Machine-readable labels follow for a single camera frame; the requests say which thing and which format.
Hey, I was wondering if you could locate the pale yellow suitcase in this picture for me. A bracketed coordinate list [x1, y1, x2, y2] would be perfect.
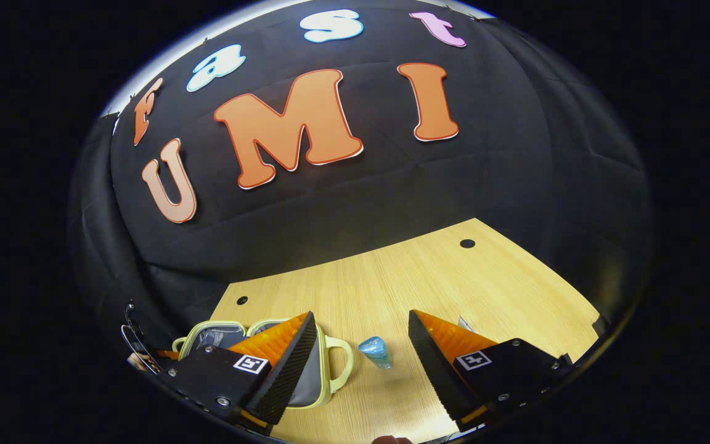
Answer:
[172, 318, 354, 409]

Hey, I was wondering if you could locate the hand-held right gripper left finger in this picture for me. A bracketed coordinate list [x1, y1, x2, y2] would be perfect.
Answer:
[155, 311, 317, 437]

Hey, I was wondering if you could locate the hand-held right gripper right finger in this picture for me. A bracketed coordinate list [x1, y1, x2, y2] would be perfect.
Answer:
[407, 310, 577, 432]

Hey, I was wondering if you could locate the blue skin care tube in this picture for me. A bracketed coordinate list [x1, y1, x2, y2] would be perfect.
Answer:
[357, 336, 394, 369]

